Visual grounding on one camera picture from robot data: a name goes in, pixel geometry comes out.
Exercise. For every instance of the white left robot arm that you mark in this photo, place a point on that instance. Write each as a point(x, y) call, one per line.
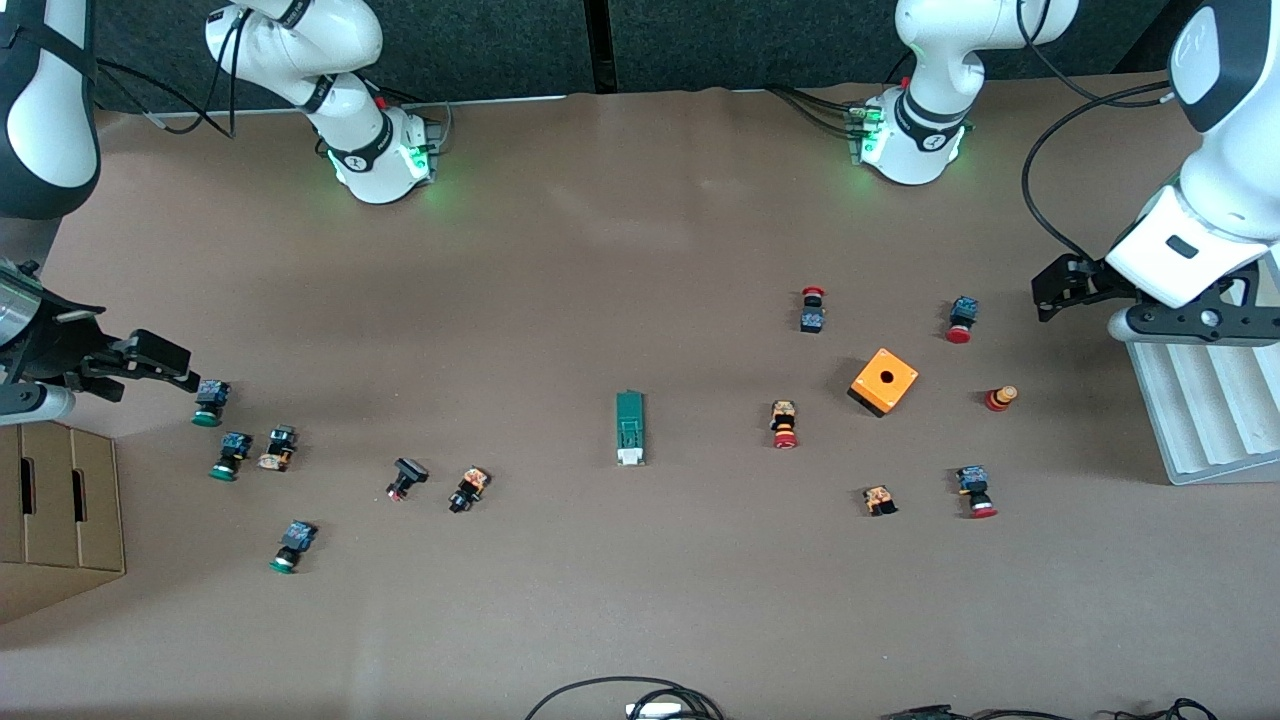
point(1215, 190)

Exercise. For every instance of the green push button blue block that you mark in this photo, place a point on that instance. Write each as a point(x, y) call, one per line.
point(232, 452)
point(211, 398)
point(295, 540)

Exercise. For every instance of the orange button enclosure box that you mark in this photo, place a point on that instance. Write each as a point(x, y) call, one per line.
point(884, 380)

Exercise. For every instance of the black push button orange block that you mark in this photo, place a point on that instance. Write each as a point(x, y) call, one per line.
point(468, 490)

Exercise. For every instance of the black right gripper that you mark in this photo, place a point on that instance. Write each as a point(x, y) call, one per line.
point(62, 347)

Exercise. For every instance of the white ribbed tray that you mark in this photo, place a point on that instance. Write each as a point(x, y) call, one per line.
point(1205, 410)

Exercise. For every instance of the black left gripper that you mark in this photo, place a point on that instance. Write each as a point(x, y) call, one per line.
point(1084, 281)

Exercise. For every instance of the red yellow button cap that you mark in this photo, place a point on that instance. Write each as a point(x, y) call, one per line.
point(1000, 398)

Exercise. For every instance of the white plug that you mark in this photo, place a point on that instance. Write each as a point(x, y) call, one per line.
point(655, 710)

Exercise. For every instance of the small orange contact block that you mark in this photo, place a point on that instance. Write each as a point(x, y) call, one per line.
point(879, 499)

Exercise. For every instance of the red mushroom button orange block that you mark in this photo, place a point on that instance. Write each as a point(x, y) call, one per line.
point(784, 422)

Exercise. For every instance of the brown cardboard box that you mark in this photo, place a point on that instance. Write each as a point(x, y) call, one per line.
point(60, 510)

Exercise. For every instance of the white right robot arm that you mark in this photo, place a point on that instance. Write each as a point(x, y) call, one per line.
point(370, 150)

